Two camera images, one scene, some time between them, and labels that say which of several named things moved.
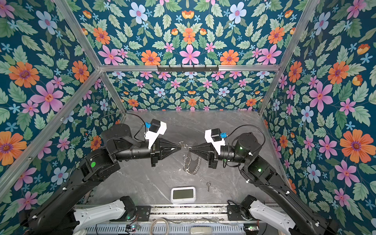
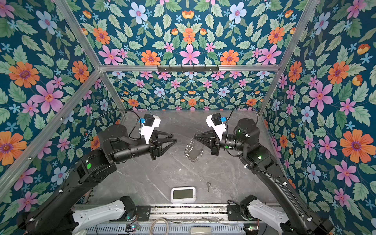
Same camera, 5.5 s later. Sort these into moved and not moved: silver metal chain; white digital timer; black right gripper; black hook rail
Moved: silver metal chain; black right gripper
Not moved: white digital timer; black hook rail
